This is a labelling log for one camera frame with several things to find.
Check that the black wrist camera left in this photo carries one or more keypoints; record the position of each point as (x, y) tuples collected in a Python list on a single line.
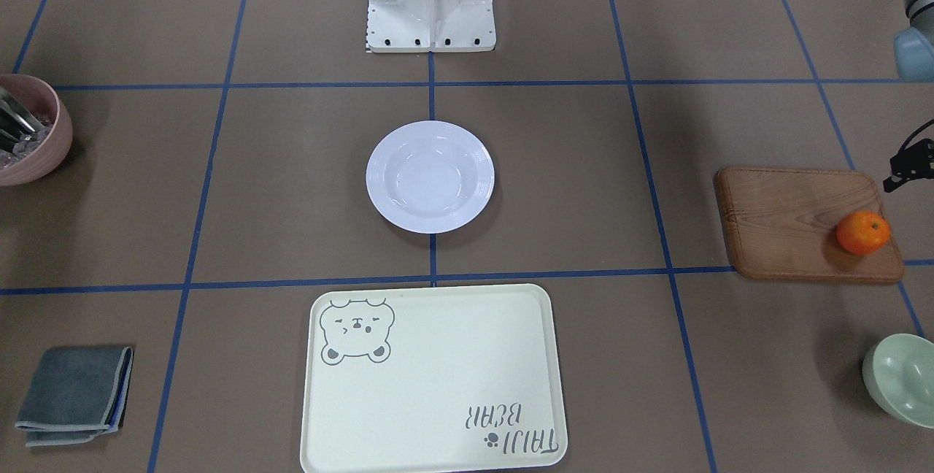
[(911, 163)]

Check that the wooden tray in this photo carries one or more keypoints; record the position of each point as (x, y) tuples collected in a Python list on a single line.
[(780, 224)]

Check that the grey folded cloth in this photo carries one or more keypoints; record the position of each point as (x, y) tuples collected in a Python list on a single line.
[(76, 394)]

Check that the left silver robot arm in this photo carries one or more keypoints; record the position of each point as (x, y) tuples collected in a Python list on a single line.
[(913, 47)]

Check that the cream bear tray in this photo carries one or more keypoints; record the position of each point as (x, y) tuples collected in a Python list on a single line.
[(433, 380)]

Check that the pink bowl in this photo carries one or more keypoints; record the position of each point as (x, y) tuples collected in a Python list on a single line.
[(44, 102)]

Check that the white camera pillar base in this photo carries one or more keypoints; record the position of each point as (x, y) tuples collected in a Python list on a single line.
[(421, 26)]

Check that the orange fruit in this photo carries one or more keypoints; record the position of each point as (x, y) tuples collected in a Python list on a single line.
[(863, 232)]

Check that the green ceramic bowl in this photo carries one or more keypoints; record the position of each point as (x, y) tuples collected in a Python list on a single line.
[(897, 372)]

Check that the white plate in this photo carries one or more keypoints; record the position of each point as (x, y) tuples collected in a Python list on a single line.
[(430, 177)]

